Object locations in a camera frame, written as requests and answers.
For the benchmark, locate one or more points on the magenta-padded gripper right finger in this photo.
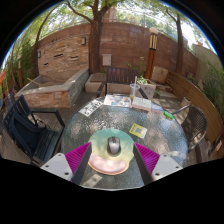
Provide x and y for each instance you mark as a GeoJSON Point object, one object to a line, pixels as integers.
{"type": "Point", "coordinates": [165, 166]}

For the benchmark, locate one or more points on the beige stone block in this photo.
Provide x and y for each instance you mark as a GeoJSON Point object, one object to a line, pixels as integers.
{"type": "Point", "coordinates": [160, 75]}

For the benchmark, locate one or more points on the slim straight tree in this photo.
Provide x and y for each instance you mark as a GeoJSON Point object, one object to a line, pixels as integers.
{"type": "Point", "coordinates": [179, 46]}

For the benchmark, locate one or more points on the thin leaning tree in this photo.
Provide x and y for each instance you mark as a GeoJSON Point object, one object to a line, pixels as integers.
{"type": "Point", "coordinates": [35, 53]}

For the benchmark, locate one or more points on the yellow square card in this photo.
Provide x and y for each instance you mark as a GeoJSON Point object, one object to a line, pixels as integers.
{"type": "Point", "coordinates": [138, 130]}

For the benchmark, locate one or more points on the grey computer mouse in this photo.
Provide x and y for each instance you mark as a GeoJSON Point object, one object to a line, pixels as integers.
{"type": "Point", "coordinates": [114, 145]}

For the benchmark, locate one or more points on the grey wall utility box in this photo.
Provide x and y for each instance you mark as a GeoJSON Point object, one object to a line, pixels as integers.
{"type": "Point", "coordinates": [106, 60]}

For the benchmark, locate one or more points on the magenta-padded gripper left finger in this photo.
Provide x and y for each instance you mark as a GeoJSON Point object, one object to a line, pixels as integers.
{"type": "Point", "coordinates": [55, 165]}

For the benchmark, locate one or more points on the wooden garden lamp post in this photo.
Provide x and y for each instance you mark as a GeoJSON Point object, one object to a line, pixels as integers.
{"type": "Point", "coordinates": [151, 56]}

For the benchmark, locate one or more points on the large forked tree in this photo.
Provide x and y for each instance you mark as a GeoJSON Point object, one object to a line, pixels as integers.
{"type": "Point", "coordinates": [95, 40]}

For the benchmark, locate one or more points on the dark wicker metal chair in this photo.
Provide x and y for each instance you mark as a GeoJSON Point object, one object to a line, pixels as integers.
{"type": "Point", "coordinates": [195, 125]}

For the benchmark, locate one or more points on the dark wooden slatted chair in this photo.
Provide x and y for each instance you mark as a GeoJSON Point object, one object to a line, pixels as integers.
{"type": "Point", "coordinates": [120, 75]}

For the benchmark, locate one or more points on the pale planter box with plants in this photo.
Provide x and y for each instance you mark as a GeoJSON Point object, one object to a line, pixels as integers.
{"type": "Point", "coordinates": [148, 88]}

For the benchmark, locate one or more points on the black wall lamp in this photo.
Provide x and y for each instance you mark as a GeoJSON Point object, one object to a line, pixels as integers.
{"type": "Point", "coordinates": [39, 54]}
{"type": "Point", "coordinates": [83, 40]}

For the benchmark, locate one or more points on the green tube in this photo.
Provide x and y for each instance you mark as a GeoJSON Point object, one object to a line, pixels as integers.
{"type": "Point", "coordinates": [168, 115]}

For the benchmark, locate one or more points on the thin light blue booklet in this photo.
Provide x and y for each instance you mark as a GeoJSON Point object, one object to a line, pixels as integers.
{"type": "Point", "coordinates": [158, 107]}

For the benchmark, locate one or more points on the curved wooden bench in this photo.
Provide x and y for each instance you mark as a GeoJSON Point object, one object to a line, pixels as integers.
{"type": "Point", "coordinates": [196, 96]}

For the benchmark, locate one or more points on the clear plastic cup with straw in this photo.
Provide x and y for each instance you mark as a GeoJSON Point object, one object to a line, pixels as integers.
{"type": "Point", "coordinates": [134, 90]}

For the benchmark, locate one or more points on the green mouse pad, pink rest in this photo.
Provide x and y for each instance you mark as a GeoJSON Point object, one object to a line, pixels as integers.
{"type": "Point", "coordinates": [100, 140]}

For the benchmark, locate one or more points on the low stone seat block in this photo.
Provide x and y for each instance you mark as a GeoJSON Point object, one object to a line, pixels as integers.
{"type": "Point", "coordinates": [94, 85]}

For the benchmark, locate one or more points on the black folding chair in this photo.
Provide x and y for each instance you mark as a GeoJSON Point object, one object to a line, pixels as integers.
{"type": "Point", "coordinates": [26, 133]}

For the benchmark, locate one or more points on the raised stone basin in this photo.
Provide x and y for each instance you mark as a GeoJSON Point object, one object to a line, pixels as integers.
{"type": "Point", "coordinates": [46, 96]}

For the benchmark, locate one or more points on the white printed sign strip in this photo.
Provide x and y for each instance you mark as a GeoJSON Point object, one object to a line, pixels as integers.
{"type": "Point", "coordinates": [91, 107]}

